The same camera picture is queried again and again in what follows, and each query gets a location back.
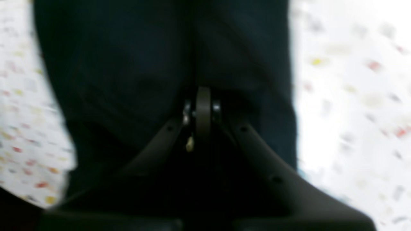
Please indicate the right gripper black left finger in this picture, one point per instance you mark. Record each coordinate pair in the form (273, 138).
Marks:
(138, 197)

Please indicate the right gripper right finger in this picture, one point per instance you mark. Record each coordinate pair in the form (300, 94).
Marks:
(307, 208)

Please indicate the black t-shirt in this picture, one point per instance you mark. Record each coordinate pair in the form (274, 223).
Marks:
(120, 69)

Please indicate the terrazzo pattern tablecloth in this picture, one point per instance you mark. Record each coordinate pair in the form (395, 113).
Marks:
(351, 66)

